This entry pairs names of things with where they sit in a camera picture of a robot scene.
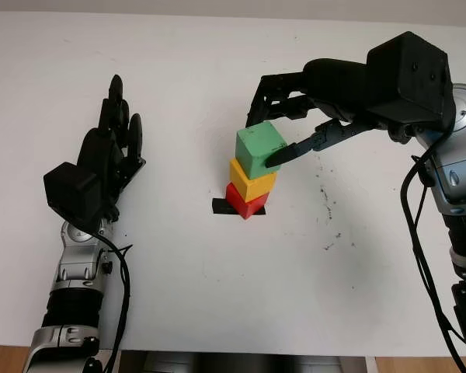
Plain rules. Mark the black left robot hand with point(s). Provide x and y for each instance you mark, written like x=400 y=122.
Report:
x=105 y=155

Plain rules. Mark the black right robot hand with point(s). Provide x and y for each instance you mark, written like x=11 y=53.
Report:
x=338 y=85

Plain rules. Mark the green wooden block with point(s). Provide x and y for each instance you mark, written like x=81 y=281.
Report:
x=256 y=149

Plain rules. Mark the yellow wooden block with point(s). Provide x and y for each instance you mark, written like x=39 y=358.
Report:
x=256 y=188

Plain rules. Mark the red wooden block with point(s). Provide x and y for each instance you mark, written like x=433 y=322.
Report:
x=252 y=209

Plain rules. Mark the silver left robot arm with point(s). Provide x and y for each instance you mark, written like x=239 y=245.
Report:
x=77 y=264

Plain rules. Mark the black tape strip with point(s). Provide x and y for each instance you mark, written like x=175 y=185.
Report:
x=218 y=206

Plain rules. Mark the dark robot torso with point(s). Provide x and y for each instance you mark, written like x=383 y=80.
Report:
x=237 y=363

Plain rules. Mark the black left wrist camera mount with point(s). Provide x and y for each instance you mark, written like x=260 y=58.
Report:
x=71 y=190

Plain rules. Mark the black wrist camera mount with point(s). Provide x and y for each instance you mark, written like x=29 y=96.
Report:
x=71 y=190
x=411 y=77

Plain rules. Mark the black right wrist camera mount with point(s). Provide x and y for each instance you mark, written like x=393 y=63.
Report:
x=411 y=77

